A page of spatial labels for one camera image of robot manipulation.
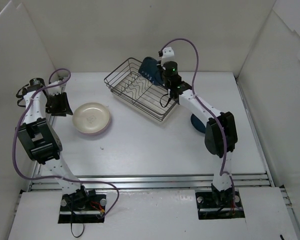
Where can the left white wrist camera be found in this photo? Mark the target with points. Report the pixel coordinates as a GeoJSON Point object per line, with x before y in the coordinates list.
{"type": "Point", "coordinates": [55, 88]}

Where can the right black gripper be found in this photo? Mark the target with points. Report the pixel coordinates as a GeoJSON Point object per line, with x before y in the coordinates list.
{"type": "Point", "coordinates": [160, 72]}

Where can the aluminium left rail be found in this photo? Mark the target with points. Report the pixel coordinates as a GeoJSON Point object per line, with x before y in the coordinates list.
{"type": "Point", "coordinates": [35, 175]}

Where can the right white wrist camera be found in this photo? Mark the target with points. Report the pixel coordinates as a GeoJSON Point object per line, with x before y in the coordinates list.
{"type": "Point", "coordinates": [166, 55]}

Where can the black wire dish rack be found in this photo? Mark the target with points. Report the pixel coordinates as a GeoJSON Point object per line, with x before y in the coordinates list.
{"type": "Point", "coordinates": [130, 87]}

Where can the aluminium right rail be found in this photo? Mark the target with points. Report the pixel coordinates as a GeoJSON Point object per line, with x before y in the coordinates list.
{"type": "Point", "coordinates": [282, 189]}

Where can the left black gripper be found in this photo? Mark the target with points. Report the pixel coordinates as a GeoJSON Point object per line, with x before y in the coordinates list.
{"type": "Point", "coordinates": [57, 104]}

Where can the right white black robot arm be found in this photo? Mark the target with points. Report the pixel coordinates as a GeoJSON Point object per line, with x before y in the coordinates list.
{"type": "Point", "coordinates": [220, 135]}

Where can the aluminium rail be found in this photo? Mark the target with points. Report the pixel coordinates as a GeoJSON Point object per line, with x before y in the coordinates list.
{"type": "Point", "coordinates": [282, 189]}
{"type": "Point", "coordinates": [179, 181]}
{"type": "Point", "coordinates": [35, 175]}

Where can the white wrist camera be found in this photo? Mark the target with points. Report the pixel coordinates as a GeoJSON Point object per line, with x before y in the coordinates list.
{"type": "Point", "coordinates": [166, 55]}
{"type": "Point", "coordinates": [55, 88]}

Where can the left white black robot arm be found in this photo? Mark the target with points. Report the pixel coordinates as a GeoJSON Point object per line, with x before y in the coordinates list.
{"type": "Point", "coordinates": [72, 189]}

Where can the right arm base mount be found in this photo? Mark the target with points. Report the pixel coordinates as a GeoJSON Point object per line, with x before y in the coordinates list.
{"type": "Point", "coordinates": [208, 209]}

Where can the pink plate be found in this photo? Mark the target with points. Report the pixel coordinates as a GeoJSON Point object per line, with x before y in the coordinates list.
{"type": "Point", "coordinates": [92, 126]}

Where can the aluminium front rail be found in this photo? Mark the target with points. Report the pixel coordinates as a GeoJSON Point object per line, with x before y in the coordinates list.
{"type": "Point", "coordinates": [179, 181]}

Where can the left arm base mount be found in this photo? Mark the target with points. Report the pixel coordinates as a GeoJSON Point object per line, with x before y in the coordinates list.
{"type": "Point", "coordinates": [91, 211]}

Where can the blue shell-shaped plate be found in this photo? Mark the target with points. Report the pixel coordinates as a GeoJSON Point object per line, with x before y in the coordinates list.
{"type": "Point", "coordinates": [197, 124]}

